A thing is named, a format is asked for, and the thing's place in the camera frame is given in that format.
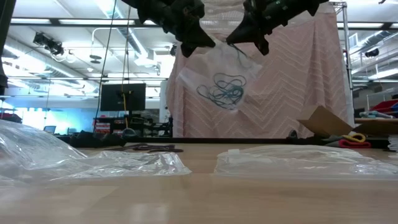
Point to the round ceiling fixture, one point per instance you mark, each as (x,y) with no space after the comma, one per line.
(95,59)

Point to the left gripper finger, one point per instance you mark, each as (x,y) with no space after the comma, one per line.
(186,49)
(202,39)

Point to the cluttered black workbench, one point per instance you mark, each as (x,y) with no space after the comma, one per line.
(149,124)

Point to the dark grey loop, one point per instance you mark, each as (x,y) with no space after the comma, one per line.
(329,141)

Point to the black monitor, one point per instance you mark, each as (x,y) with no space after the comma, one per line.
(109,99)

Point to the grey round base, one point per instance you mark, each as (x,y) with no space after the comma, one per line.
(129,133)

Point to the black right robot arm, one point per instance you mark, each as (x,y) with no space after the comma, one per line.
(308,4)

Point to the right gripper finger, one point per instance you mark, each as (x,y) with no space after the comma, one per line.
(262,45)
(244,34)

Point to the small blue screen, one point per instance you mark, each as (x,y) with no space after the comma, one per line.
(49,129)

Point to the pink chevron cloth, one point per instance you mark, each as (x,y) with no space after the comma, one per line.
(295,93)

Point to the clear zip bag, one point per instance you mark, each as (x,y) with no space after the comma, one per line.
(199,65)
(62,161)
(280,165)

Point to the metal rack frame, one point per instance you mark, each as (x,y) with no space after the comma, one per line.
(348,62)

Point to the red storage bin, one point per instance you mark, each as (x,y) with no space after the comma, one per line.
(385,105)

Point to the yellow loop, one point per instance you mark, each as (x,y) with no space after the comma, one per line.
(363,137)

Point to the small cardboard box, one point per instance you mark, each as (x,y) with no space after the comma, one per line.
(323,123)

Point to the red loop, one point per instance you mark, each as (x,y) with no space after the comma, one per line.
(354,144)

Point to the crumpled clear zip bag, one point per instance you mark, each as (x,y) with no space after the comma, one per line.
(62,161)

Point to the black ceiling-mounted device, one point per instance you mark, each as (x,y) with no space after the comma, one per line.
(46,43)
(371,53)

